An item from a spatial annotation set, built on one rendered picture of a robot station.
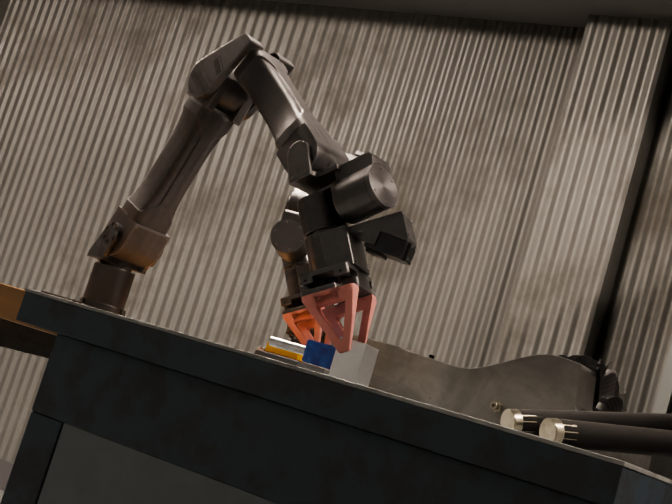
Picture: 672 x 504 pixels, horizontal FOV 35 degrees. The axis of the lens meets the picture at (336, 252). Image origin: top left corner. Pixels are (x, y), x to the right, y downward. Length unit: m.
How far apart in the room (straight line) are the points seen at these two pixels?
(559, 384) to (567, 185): 2.26
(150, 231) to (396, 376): 0.44
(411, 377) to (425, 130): 2.60
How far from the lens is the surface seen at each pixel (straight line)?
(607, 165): 3.77
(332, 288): 1.26
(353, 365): 1.26
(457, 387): 1.62
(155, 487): 1.12
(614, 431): 1.19
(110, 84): 5.14
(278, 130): 1.40
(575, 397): 1.56
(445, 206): 4.04
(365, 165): 1.29
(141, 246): 1.58
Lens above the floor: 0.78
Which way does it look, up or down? 8 degrees up
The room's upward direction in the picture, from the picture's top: 17 degrees clockwise
